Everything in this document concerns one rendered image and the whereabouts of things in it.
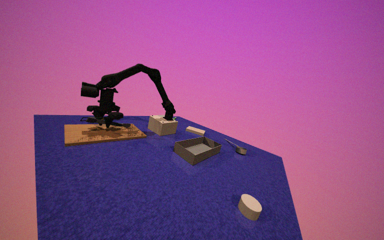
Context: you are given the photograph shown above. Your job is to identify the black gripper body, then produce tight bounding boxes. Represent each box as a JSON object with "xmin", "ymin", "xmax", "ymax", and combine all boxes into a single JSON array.
[{"xmin": 86, "ymin": 99, "xmax": 124, "ymax": 119}]

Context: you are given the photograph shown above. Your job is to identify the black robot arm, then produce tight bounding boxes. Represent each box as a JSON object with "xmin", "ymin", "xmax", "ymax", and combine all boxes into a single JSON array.
[{"xmin": 81, "ymin": 63, "xmax": 176, "ymax": 121}]

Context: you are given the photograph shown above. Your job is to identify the tan short cylinder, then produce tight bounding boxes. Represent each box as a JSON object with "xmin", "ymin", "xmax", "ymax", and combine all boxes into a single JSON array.
[{"xmin": 238, "ymin": 194, "xmax": 262, "ymax": 221}]

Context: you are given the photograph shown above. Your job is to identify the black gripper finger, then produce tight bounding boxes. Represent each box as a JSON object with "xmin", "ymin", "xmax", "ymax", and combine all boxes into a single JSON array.
[
  {"xmin": 92, "ymin": 112, "xmax": 105, "ymax": 126},
  {"xmin": 104, "ymin": 116, "xmax": 114, "ymax": 128}
]

